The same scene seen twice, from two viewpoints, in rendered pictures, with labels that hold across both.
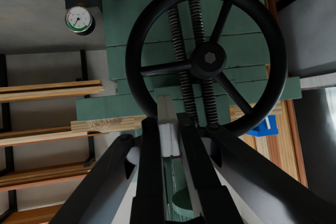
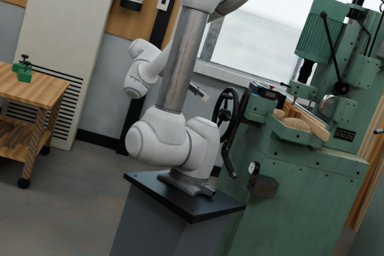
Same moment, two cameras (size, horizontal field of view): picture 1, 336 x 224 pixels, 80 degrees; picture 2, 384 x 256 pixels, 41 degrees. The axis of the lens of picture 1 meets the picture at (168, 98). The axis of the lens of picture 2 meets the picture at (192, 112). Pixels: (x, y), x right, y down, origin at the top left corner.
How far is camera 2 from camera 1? 2.35 m
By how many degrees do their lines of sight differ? 70
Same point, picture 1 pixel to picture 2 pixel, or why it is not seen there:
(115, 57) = (264, 149)
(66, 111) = not seen: outside the picture
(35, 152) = not seen: outside the picture
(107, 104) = (276, 128)
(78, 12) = (250, 170)
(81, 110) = (282, 131)
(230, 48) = (244, 126)
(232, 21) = (239, 138)
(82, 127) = (322, 132)
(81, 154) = not seen: outside the picture
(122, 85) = (269, 134)
